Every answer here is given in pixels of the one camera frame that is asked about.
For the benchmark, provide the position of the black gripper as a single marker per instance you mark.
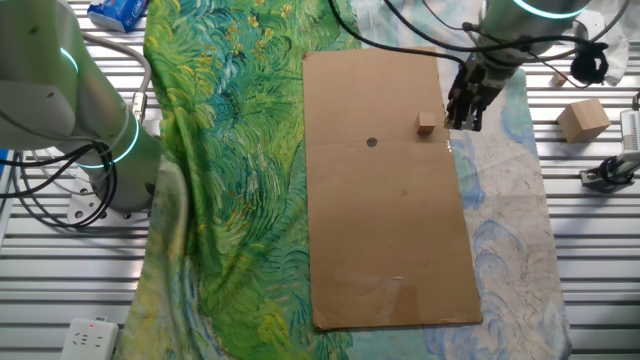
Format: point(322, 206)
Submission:
point(482, 80)

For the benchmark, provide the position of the small wooden block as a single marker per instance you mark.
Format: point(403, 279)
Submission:
point(426, 125)

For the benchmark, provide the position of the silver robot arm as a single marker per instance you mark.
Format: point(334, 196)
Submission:
point(50, 100)

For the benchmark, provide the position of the large wooden block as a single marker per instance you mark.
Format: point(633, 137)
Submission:
point(585, 122)

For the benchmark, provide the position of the tiny wooden cube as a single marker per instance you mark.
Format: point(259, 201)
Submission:
point(558, 80)

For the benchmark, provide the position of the brown cardboard sheet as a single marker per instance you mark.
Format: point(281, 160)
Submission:
point(380, 225)

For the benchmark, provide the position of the black metal clamp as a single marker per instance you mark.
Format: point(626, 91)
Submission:
point(595, 179)

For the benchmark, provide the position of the crumpled white paper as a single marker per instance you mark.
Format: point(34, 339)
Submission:
point(617, 60)

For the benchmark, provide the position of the white ribbed device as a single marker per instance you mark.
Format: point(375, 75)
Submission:
point(631, 130)

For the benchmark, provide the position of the painted landscape print cloth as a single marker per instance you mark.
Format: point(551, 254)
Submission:
point(225, 150)

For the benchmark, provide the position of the blue tissue pack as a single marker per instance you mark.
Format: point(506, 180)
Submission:
point(117, 15)

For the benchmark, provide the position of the white power strip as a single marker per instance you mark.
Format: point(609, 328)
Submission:
point(90, 342)

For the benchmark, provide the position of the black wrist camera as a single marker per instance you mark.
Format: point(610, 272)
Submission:
point(465, 75)

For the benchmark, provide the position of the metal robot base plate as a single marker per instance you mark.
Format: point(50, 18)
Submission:
point(80, 210)

